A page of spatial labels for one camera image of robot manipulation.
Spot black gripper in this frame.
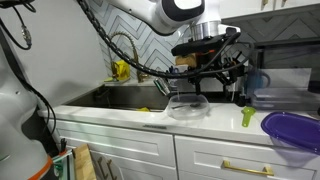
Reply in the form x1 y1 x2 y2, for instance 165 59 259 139
170 32 242 96

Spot silver metal spoon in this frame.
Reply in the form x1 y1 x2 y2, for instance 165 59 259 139
171 102 202 111

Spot clear plastic bowl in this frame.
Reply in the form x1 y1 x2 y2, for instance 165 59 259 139
166 93 211 121

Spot yellow green plastic spoon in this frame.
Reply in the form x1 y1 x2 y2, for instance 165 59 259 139
240 105 258 128

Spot stainless steel sink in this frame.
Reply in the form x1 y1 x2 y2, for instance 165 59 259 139
64 83 172 113

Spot white sink front panel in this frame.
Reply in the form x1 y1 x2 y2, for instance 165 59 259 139
53 119 177 168

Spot steel dish rack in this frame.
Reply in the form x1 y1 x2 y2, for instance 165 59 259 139
168 75 246 103

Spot small black bottle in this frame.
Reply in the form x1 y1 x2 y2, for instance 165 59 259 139
236 94 248 108

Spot round wooden board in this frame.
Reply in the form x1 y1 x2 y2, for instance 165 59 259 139
174 54 197 67

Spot blue translucent jug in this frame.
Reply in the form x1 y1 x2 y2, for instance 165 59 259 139
246 69 272 99

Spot metal cutlery holder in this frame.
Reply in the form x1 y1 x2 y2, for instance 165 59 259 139
153 76 174 97

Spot dark label plate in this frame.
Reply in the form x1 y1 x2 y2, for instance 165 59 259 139
142 124 168 130

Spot white drawer front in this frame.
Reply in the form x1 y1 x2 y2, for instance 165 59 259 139
174 134 320 180

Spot gold spring faucet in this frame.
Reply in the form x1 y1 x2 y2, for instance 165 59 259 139
106 31 150 84

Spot clear storage box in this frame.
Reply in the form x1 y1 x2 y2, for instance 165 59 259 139
249 87 320 113

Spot yellow rubber glove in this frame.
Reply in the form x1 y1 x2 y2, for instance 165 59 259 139
111 59 132 82

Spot purple lidded clear container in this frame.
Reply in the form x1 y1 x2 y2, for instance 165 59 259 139
260 111 320 168

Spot white upper cabinet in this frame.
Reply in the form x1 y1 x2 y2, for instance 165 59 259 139
219 0 320 21

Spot white cabinet door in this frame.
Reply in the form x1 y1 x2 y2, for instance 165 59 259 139
89 149 178 180

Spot light wooden plank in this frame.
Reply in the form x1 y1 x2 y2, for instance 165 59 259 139
72 143 98 180

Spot small black clamp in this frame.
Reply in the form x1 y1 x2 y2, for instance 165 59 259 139
59 137 68 154

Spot clear panel with green edge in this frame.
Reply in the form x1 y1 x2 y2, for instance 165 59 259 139
51 149 76 180

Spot gold drawer handle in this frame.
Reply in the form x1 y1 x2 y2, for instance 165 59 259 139
222 159 275 177

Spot black corrugated cable conduit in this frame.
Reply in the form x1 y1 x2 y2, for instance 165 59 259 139
76 0 251 80

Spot gold door handle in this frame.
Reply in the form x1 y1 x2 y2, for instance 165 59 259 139
106 159 118 180
96 156 109 180

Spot thin black cable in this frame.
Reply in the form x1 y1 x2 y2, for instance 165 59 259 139
6 43 57 134

